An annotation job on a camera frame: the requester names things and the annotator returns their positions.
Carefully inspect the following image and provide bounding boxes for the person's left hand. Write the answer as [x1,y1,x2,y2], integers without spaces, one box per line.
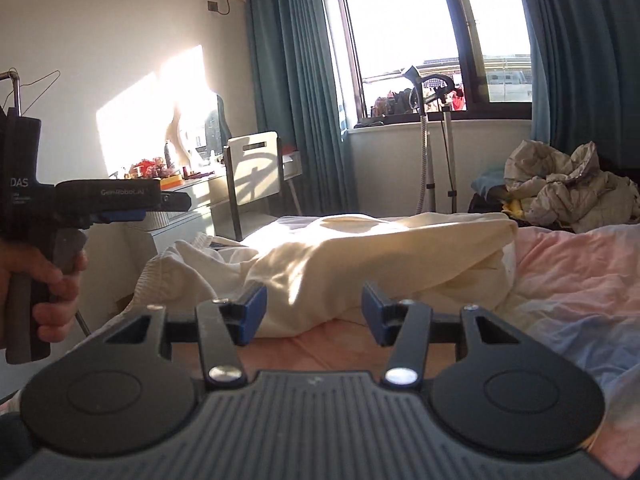
[0,237,89,349]

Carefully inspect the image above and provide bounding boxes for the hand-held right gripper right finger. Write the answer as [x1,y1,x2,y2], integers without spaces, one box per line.
[362,282,524,387]

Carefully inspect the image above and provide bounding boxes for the white textured cloth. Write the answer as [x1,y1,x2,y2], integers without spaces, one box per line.
[131,232,263,313]

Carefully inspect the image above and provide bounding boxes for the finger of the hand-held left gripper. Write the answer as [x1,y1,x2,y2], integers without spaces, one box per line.
[159,191,193,214]
[92,209,147,224]

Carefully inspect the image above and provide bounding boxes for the cream white pillowcase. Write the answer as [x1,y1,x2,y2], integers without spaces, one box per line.
[245,211,519,337]

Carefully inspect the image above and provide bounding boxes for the vanity mirror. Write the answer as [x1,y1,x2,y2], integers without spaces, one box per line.
[165,92,223,162]

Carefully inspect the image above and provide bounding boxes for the blue cloth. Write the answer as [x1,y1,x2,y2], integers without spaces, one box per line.
[471,169,507,197]

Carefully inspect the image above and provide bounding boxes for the dark framed window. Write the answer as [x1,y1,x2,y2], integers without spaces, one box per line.
[332,0,534,123]

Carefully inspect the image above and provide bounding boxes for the white dressing desk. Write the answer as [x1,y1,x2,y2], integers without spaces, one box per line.
[117,167,241,263]

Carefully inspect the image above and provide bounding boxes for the white backed chair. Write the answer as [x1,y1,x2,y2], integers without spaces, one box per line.
[222,130,303,242]

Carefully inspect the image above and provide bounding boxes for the crumpled beige quilt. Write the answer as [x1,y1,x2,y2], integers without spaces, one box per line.
[502,139,640,235]

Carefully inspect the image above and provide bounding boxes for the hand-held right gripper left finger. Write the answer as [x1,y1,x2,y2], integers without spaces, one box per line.
[102,282,268,387]

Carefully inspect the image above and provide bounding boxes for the standing garment steamer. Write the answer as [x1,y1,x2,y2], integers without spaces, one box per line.
[402,65,461,215]

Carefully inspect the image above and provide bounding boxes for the pile of desk toiletries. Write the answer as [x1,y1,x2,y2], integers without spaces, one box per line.
[122,140,226,182]

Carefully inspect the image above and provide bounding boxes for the wire clothes hanger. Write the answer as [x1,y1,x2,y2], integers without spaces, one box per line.
[19,69,62,112]

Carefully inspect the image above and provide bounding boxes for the metal clothes rack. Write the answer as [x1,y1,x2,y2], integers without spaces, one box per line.
[0,72,23,117]

